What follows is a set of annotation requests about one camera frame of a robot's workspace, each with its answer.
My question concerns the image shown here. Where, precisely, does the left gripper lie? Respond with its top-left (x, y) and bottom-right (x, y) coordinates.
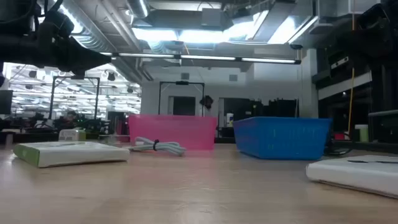
top-left (37, 36), bottom-right (112, 72)

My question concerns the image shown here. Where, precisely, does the white product box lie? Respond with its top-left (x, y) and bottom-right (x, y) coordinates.
top-left (305, 154), bottom-right (398, 200)
top-left (12, 141), bottom-right (131, 168)

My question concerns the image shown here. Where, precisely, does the grey cable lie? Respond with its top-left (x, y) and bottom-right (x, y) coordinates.
top-left (129, 136), bottom-right (187, 156)

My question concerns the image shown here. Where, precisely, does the translucent red plastic bin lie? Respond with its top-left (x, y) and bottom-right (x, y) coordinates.
top-left (128, 114), bottom-right (218, 151)

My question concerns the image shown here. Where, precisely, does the blue plastic bin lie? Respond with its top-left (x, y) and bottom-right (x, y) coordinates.
top-left (233, 116), bottom-right (333, 161)

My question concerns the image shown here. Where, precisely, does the person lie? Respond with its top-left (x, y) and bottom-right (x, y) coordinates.
top-left (63, 110), bottom-right (78, 128)

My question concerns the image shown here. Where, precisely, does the dark background monitor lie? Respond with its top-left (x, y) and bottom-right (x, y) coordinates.
top-left (0, 90), bottom-right (14, 115)

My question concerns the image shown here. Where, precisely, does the long ceiling light bar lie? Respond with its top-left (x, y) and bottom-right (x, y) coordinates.
top-left (99, 52), bottom-right (302, 65)

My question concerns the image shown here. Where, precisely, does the black hanging object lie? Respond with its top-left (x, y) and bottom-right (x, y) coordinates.
top-left (200, 95), bottom-right (215, 110)

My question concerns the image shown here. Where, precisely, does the black background rig frame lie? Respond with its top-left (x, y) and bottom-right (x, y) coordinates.
top-left (49, 75), bottom-right (101, 121)
top-left (157, 80), bottom-right (206, 118)

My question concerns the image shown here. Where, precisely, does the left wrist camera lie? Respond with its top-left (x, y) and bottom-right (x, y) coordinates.
top-left (37, 11), bottom-right (75, 41)

